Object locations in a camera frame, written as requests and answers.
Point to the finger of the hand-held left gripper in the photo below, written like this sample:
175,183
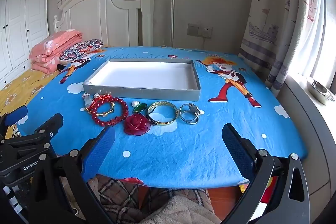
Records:
15,113
48,125

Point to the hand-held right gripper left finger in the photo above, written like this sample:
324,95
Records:
101,150

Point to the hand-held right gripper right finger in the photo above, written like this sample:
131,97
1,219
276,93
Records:
236,151

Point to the red rose brooch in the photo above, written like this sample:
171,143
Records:
137,124

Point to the gold bangle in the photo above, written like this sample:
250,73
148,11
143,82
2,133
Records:
161,103

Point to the grey cardboard tray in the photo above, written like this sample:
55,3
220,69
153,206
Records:
144,77

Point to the yellow bed sheet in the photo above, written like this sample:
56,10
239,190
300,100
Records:
15,92

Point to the blue cartoon printed tablecloth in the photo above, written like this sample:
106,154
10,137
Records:
183,148

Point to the pink folded quilt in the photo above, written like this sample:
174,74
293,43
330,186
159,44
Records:
52,48

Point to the person's legs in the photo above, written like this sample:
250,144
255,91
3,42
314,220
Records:
157,208

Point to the patterned round pillow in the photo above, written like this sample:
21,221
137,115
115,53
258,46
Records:
78,49

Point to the white wardrobe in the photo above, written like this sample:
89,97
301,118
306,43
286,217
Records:
18,29

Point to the metal bowl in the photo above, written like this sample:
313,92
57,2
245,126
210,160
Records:
319,90

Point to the white bed headboard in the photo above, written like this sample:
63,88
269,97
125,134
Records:
105,19

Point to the ship printed curtain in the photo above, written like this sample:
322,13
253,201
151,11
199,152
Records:
275,16

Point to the metal pole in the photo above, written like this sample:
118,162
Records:
172,19

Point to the wall power socket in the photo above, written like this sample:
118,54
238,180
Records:
206,31

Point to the wall light switch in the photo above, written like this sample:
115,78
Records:
193,30

